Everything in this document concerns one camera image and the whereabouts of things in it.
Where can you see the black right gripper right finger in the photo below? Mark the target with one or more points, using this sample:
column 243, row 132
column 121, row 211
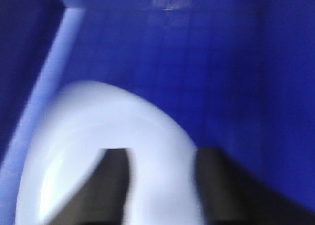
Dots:
column 230, row 196

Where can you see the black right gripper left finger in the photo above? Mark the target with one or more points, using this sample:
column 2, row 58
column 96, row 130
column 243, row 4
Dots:
column 101, row 199

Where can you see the blue plastic crate right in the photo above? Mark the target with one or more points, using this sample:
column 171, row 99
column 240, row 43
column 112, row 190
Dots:
column 235, row 74

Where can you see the light blue plate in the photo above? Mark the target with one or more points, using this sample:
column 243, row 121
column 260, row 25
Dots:
column 84, row 121

